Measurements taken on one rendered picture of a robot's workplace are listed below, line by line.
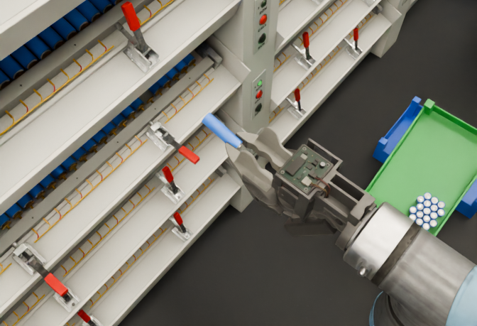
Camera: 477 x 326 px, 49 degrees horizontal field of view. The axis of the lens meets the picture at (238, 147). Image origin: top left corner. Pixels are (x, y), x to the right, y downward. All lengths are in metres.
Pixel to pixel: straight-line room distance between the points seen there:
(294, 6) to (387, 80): 0.71
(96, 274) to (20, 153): 0.39
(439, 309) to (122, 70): 0.47
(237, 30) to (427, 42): 1.08
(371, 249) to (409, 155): 0.84
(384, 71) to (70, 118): 1.22
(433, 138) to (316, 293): 0.51
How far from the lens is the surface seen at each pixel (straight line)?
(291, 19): 1.03
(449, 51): 1.84
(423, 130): 1.47
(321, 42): 1.26
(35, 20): 0.54
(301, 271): 1.35
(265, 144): 0.72
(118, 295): 1.18
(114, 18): 0.71
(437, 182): 1.45
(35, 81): 0.66
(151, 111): 0.85
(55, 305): 0.99
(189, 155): 0.82
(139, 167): 0.84
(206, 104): 0.90
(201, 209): 1.22
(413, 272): 0.64
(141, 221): 1.01
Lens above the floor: 1.26
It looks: 58 degrees down
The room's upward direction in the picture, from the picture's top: straight up
